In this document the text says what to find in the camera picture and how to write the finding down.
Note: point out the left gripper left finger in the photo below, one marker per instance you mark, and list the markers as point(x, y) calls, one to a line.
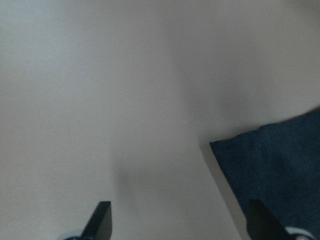
point(99, 226)

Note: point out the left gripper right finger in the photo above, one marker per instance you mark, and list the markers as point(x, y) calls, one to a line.
point(262, 225)

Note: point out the black t-shirt with logo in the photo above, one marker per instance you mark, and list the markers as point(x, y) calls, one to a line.
point(278, 164)

